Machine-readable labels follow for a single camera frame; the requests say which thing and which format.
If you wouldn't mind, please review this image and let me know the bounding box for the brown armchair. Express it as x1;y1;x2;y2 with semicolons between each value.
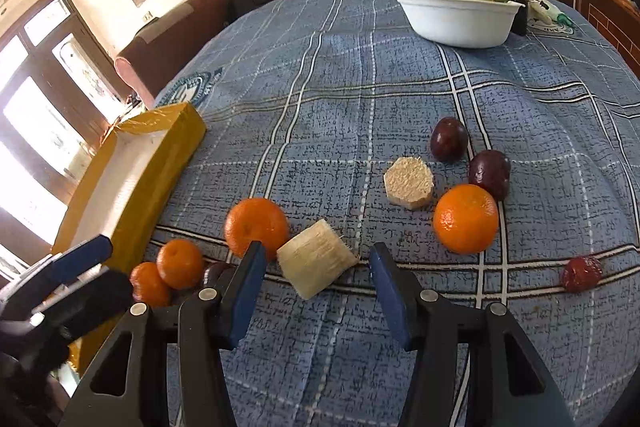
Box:
114;0;230;108

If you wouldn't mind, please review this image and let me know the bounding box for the red date fruit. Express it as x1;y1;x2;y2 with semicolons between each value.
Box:
561;256;602;294

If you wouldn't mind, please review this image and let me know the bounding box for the sugarcane piece long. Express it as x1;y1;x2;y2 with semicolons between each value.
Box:
277;219;358;300

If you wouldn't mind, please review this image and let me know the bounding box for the sugarcane piece octagonal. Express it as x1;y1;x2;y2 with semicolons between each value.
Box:
383;157;434;210

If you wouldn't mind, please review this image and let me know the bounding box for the white bowl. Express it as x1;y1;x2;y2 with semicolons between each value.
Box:
396;0;522;49

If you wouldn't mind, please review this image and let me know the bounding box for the black cup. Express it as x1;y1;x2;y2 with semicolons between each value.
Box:
511;0;528;37

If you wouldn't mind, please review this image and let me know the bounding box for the large orange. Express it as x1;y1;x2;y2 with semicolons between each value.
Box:
433;184;499;255

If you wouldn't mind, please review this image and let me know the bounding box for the dark plum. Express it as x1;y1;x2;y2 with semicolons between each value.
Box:
202;261;235;293
430;117;469;162
468;150;511;202

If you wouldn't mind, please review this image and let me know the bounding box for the small orange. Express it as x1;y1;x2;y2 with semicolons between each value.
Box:
129;261;171;308
156;239;205;291

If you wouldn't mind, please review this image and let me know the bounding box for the blue plaid tablecloth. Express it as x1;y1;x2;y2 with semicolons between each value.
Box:
146;0;639;426

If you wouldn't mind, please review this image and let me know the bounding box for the yellow cardboard tray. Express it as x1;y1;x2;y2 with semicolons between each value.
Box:
51;102;208;373

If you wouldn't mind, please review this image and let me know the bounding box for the wooden window frame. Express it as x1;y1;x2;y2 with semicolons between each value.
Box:
1;0;131;272

